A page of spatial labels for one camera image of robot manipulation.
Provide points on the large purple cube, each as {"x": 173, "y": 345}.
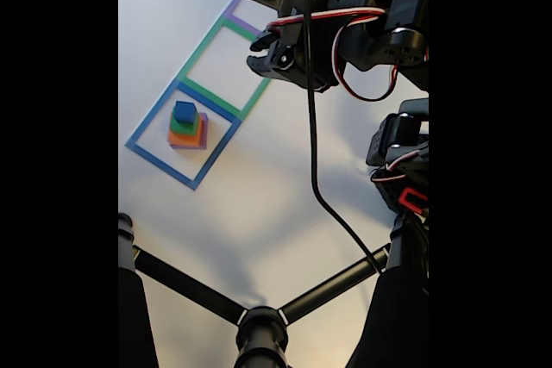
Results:
{"x": 205, "y": 135}

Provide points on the small blue cube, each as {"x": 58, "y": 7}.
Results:
{"x": 184, "y": 111}

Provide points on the medium green cube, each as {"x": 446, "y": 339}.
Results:
{"x": 177, "y": 127}

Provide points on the large orange cube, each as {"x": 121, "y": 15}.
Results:
{"x": 181, "y": 140}

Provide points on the red clamp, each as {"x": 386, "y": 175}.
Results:
{"x": 405, "y": 200}

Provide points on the black tripod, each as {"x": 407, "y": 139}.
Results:
{"x": 259, "y": 333}

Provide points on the purple square tape frame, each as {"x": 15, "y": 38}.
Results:
{"x": 241, "y": 23}

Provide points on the green square tape frame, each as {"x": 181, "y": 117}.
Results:
{"x": 207, "y": 92}

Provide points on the blue square tape frame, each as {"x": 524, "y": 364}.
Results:
{"x": 164, "y": 167}

